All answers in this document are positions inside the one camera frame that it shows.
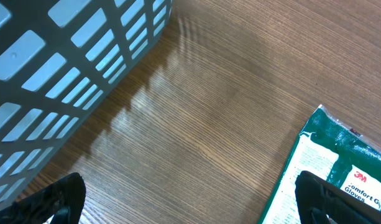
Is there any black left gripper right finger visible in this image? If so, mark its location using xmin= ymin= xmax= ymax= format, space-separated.
xmin=295 ymin=170 xmax=381 ymax=224

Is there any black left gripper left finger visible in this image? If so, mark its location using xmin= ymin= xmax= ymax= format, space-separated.
xmin=0 ymin=172 xmax=86 ymax=224

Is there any green foil packet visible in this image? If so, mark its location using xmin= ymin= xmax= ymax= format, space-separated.
xmin=259 ymin=105 xmax=381 ymax=223

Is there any grey plastic mesh basket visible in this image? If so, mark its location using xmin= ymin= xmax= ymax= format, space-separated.
xmin=0 ymin=0 xmax=173 ymax=211

